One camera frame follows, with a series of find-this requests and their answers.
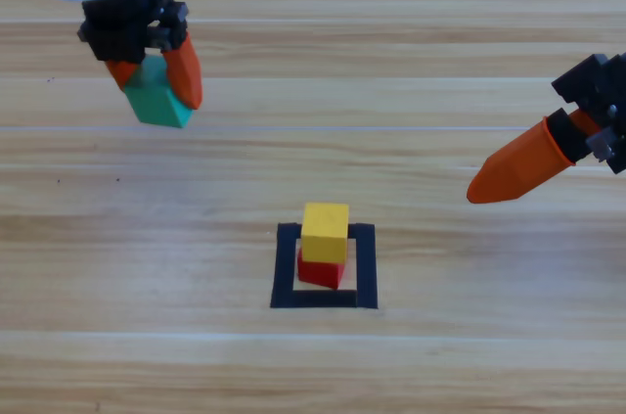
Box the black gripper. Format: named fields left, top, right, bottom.
left=76, top=0, right=204, bottom=111
left=466, top=52, right=626, bottom=206

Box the green wooden cube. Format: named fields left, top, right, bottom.
left=122, top=54, right=195, bottom=130

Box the yellow wooden cube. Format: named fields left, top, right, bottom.
left=299, top=202, right=351, bottom=266

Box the red wooden cube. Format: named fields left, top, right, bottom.
left=296, top=248, right=347, bottom=292

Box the black tape square outline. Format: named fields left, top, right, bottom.
left=269, top=222, right=380, bottom=310

